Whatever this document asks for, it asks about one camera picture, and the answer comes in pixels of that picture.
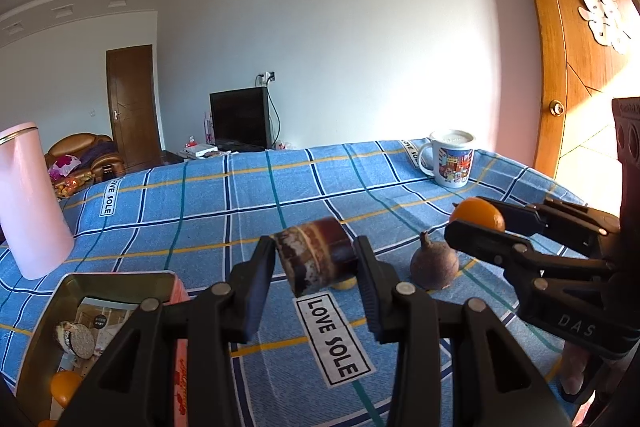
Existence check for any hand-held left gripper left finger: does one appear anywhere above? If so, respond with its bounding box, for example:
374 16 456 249
60 236 278 427

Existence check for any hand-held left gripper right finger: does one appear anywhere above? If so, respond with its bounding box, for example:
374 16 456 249
352 236 573 427

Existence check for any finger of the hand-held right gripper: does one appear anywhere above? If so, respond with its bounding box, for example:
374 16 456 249
444 220 617 304
477 197 622 258

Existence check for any orange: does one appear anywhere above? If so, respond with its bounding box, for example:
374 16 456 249
50 371 85 408
449 198 506 232

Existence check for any brown patterned small jar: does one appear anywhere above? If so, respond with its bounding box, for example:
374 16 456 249
272 217 358 298

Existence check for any metal tin box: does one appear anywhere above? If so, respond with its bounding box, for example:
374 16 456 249
15 272 191 427

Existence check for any person's right hand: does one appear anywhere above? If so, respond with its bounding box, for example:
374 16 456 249
559 341 596 403

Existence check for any brown pear-shaped fruit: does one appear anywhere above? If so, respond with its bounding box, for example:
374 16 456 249
410 231 460 291

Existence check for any blue plaid tablecloth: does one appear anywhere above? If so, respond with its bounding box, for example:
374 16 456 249
0 139 621 427

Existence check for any white printed mug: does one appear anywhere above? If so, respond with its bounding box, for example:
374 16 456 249
417 129 476 188

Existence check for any dark low tv stand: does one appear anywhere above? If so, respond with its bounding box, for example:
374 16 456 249
162 147 271 165

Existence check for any black television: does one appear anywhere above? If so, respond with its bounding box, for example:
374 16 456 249
209 87 273 152

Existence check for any light wooden door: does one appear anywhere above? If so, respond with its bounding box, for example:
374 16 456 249
507 0 640 228

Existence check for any white paper door decoration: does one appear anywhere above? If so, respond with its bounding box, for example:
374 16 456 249
577 0 632 55

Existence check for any dark wooden door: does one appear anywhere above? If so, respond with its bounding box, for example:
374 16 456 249
106 44 163 168

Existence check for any floral pillow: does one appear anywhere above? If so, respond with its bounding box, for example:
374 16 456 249
47 154 82 180

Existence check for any brown leather armchair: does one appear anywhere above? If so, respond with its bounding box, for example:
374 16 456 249
45 133 126 188

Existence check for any pink electric kettle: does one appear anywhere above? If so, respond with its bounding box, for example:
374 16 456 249
0 123 75 280

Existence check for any black power cable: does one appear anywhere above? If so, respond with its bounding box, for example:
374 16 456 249
267 82 282 142

